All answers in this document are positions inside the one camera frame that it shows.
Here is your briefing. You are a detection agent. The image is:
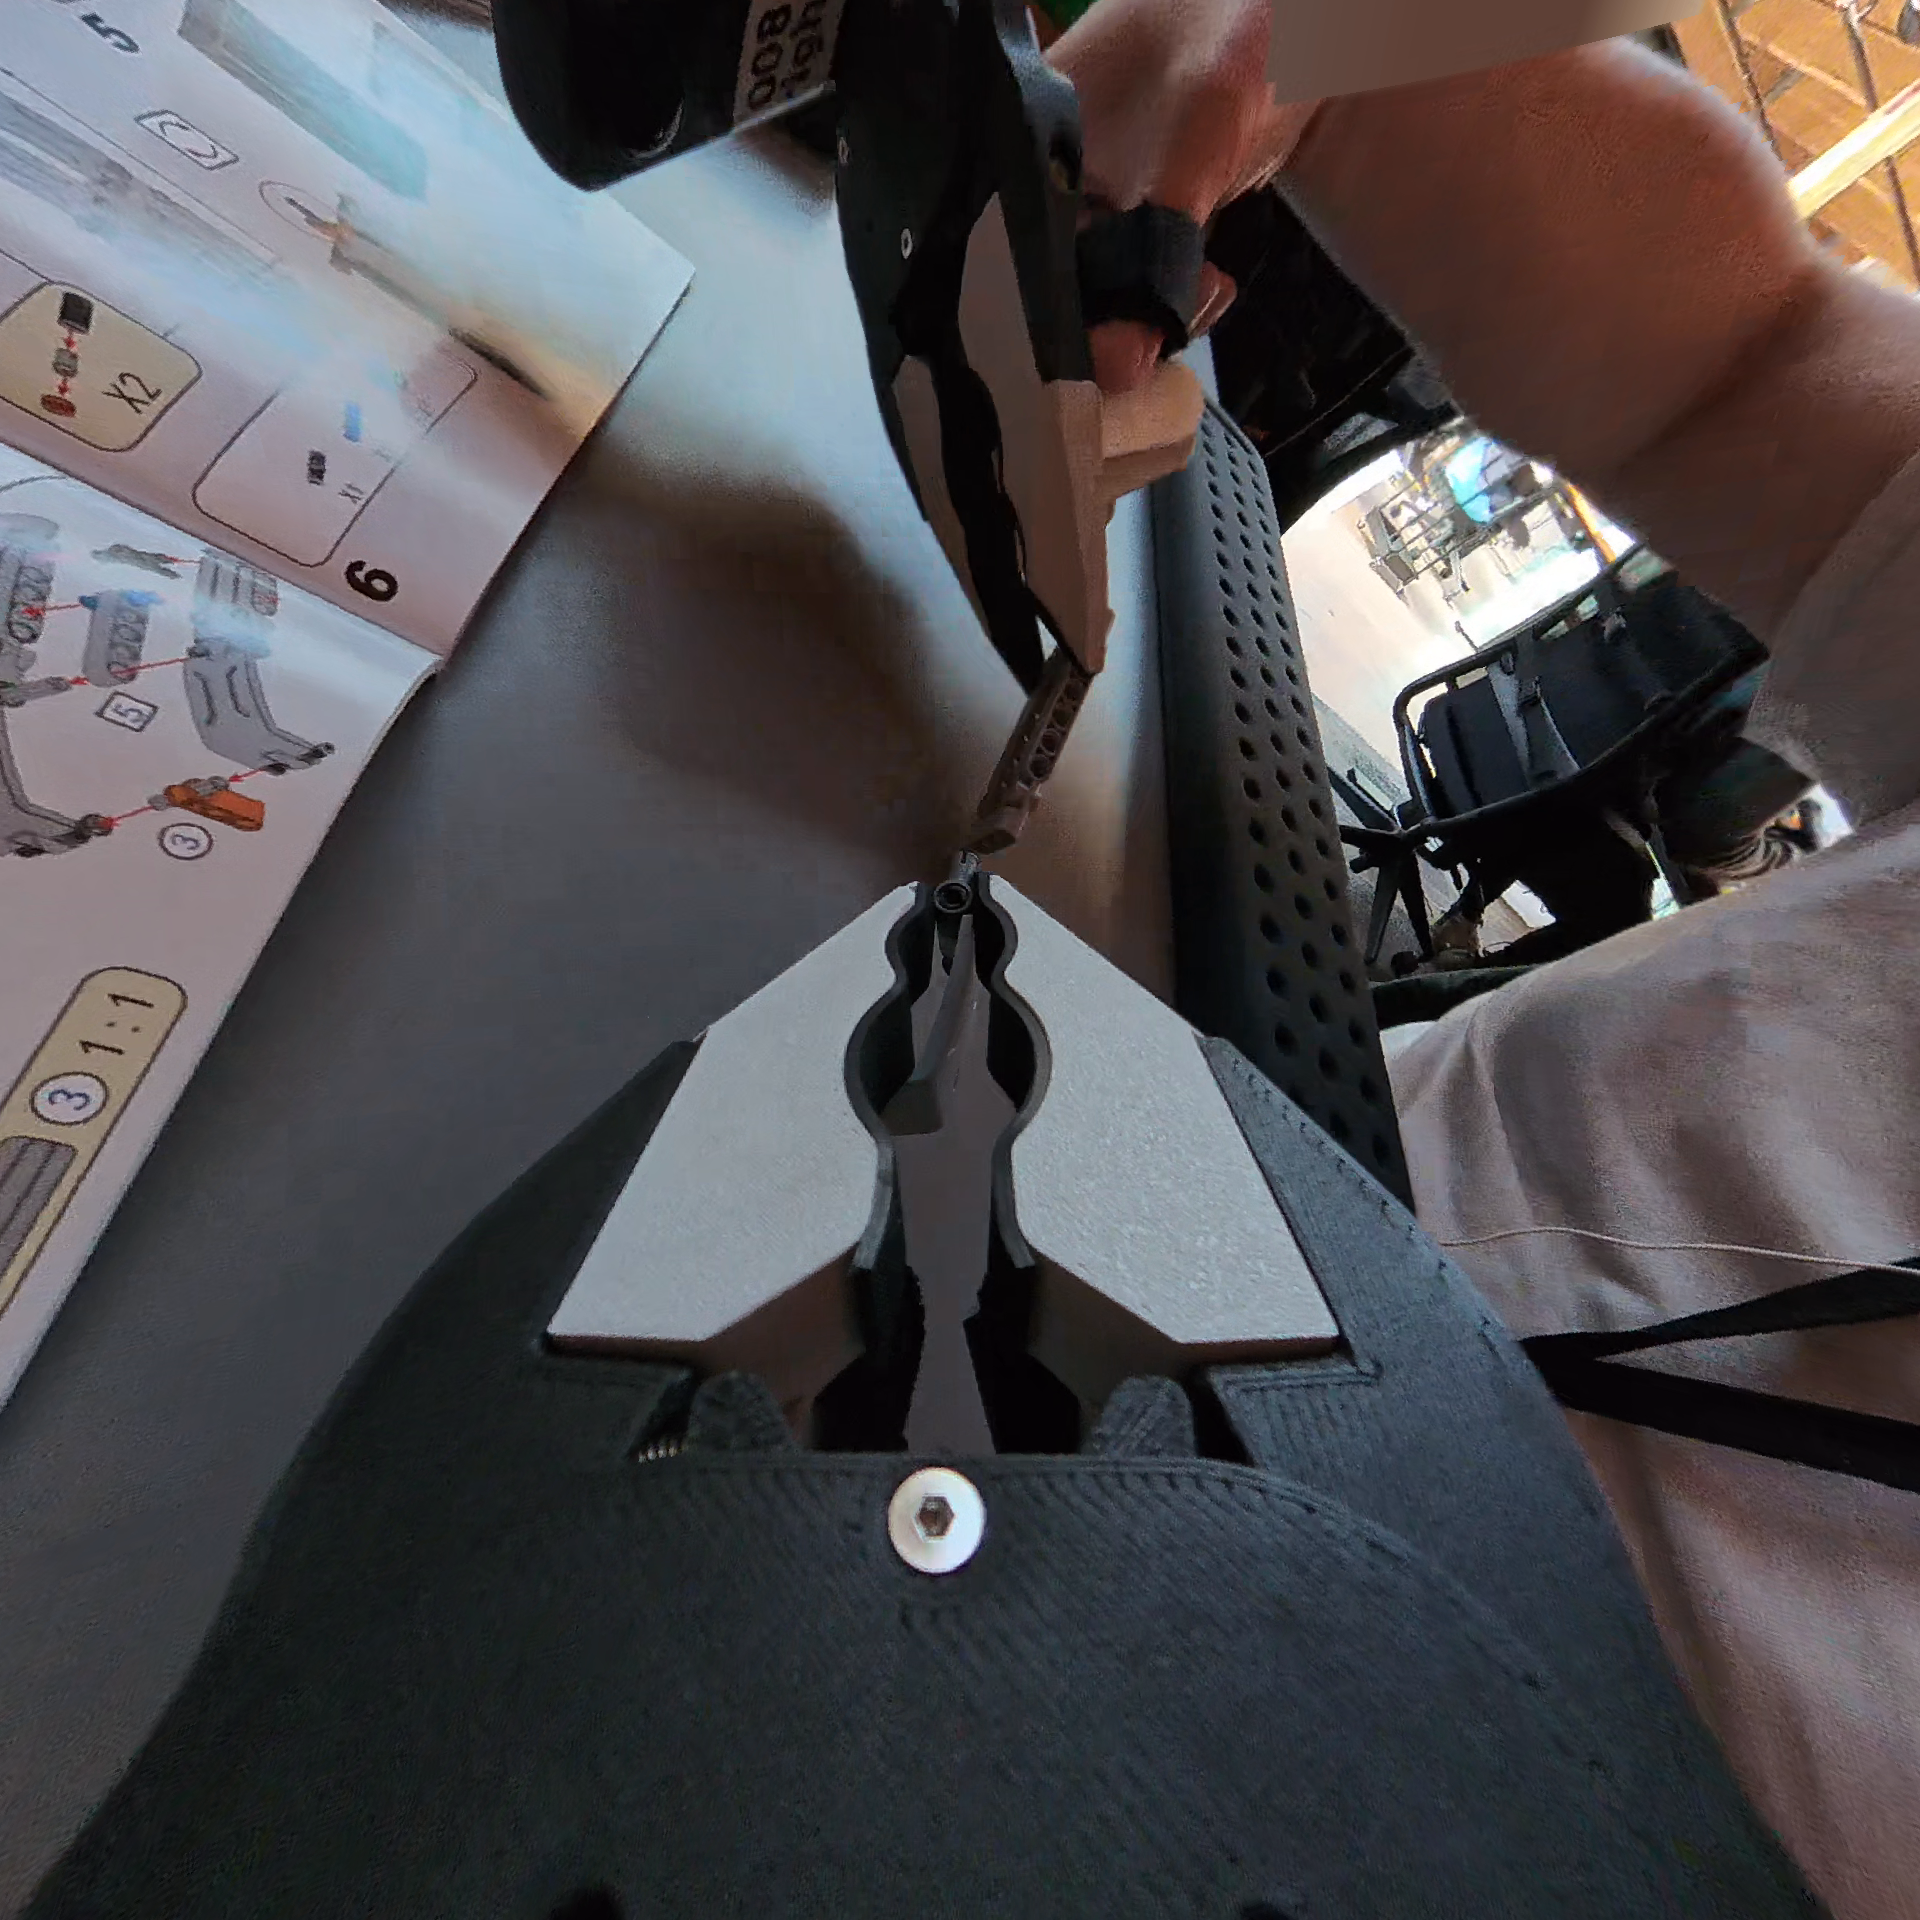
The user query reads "black strap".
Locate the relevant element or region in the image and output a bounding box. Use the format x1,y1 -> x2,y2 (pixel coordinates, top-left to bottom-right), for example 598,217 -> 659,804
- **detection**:
1518,1256 -> 1920,1501

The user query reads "black office chair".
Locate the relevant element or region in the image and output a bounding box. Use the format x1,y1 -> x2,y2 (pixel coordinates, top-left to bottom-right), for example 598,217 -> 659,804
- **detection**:
1337,577 -> 1773,963

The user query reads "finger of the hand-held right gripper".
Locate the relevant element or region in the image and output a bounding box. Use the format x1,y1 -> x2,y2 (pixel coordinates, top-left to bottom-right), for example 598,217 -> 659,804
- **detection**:
963,198 -> 1125,674
883,350 -> 1058,685

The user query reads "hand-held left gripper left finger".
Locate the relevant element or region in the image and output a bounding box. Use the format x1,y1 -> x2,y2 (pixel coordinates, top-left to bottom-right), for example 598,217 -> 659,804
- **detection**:
546,883 -> 923,1441

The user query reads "person's right hand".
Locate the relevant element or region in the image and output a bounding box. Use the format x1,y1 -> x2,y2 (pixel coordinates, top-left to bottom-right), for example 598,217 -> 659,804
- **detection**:
1044,0 -> 1321,370

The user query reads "building instruction booklet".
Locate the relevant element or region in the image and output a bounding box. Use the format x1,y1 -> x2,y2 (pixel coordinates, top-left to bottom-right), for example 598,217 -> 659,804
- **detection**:
0,0 -> 696,1410

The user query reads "grey desk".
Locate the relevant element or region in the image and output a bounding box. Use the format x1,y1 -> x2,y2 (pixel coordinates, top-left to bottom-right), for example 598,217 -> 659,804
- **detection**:
0,87 -> 1186,1904

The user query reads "person's white shirt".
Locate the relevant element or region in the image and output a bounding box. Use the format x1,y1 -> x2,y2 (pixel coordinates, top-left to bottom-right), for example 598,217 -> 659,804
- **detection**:
1379,256 -> 1920,1920

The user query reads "thin white cord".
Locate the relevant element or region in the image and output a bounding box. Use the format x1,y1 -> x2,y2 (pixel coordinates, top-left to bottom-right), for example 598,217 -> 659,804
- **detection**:
1431,1214 -> 1920,1277

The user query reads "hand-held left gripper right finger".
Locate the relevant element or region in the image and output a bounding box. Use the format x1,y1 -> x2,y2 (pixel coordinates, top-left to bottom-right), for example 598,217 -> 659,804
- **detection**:
963,870 -> 1349,1441

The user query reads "black perforated panel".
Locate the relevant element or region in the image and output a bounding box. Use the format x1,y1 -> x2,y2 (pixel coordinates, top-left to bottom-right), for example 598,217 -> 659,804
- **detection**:
1144,392 -> 1423,1201

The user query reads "person's right forearm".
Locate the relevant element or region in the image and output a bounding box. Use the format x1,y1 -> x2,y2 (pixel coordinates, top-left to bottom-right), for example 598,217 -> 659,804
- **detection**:
1277,42 -> 1895,512

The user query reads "grey building beam with holes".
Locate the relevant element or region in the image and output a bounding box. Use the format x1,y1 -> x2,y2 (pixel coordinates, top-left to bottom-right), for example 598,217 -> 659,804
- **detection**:
976,643 -> 1097,864

